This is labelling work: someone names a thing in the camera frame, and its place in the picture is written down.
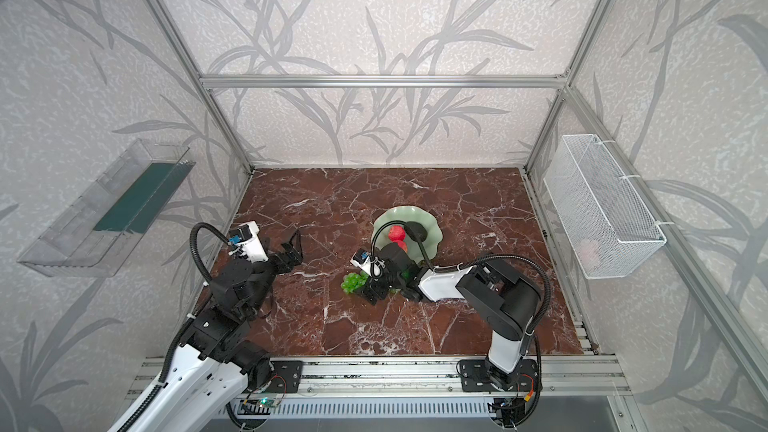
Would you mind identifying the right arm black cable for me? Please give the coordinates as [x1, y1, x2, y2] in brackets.
[370, 219, 553, 337]

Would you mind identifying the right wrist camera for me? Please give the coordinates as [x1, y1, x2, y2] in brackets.
[350, 249, 371, 275]

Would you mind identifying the clear plastic wall tray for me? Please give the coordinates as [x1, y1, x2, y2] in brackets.
[18, 139, 196, 278]

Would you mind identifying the aluminium front rail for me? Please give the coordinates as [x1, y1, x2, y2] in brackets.
[267, 355, 631, 399]

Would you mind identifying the dark fake avocado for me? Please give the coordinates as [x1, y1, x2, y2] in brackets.
[404, 221, 428, 242]

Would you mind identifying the white wire mesh basket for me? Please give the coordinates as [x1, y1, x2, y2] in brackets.
[544, 134, 667, 280]

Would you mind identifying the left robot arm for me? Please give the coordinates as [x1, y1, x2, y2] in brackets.
[112, 222, 303, 431]

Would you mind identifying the light green scalloped fruit bowl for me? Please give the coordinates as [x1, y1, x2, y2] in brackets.
[372, 205, 444, 263]

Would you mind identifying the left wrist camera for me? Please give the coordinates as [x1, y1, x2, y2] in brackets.
[228, 221, 268, 263]

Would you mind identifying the green fake grape bunch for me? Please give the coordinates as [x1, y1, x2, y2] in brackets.
[341, 272, 369, 295]

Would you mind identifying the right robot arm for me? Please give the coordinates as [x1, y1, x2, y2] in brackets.
[350, 243, 552, 391]

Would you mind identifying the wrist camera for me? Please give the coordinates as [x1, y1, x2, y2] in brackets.
[350, 249, 371, 275]
[228, 221, 268, 263]

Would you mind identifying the red fake apple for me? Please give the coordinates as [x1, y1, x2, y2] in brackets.
[388, 225, 408, 252]

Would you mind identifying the pink object in basket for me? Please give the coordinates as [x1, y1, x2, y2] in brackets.
[576, 239, 601, 272]

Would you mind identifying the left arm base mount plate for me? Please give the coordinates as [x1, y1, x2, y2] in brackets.
[264, 360, 304, 394]

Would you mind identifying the green lit circuit board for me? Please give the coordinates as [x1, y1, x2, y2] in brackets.
[241, 397, 282, 415]

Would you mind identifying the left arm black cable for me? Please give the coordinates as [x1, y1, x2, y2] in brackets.
[116, 221, 232, 432]

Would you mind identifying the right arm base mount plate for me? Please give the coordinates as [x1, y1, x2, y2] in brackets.
[456, 359, 539, 393]

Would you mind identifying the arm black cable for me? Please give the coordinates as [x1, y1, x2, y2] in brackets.
[116, 221, 232, 432]
[370, 219, 553, 337]

